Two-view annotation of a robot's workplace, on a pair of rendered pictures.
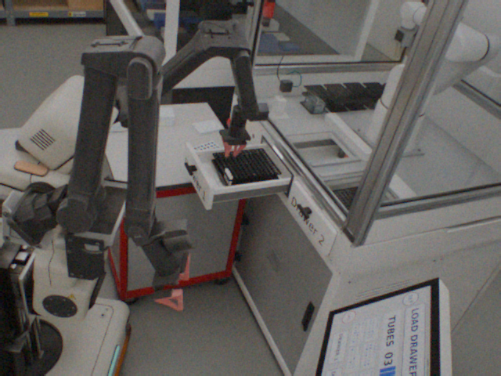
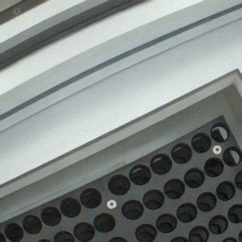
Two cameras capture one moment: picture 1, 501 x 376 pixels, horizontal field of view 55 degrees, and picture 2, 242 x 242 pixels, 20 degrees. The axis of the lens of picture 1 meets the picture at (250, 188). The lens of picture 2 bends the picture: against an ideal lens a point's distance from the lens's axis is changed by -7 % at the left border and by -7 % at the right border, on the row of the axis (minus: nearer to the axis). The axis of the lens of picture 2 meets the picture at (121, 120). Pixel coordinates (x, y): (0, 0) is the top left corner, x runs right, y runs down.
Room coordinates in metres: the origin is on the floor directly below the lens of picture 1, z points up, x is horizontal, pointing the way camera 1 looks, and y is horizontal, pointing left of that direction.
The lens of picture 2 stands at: (1.43, -0.41, 1.32)
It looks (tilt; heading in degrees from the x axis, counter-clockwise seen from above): 72 degrees down; 98
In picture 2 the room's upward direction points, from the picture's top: 4 degrees counter-clockwise
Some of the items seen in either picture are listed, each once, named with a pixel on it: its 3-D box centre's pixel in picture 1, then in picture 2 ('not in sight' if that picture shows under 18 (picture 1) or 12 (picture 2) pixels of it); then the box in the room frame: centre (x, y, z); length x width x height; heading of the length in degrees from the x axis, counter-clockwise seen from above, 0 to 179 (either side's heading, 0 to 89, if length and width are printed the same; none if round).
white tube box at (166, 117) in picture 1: (159, 116); not in sight; (1.95, 0.49, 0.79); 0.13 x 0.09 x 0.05; 112
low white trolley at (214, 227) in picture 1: (164, 204); not in sight; (1.82, 0.40, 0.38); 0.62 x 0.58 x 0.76; 31
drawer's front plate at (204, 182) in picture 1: (197, 174); not in sight; (1.46, 0.21, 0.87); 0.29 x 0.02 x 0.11; 31
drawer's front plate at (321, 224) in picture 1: (310, 216); not in sight; (1.35, -0.23, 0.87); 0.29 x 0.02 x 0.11; 31
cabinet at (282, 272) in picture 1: (344, 237); not in sight; (1.83, -0.51, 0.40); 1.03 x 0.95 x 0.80; 31
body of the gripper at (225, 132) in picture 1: (236, 129); not in sight; (1.47, 0.09, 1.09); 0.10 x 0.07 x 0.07; 119
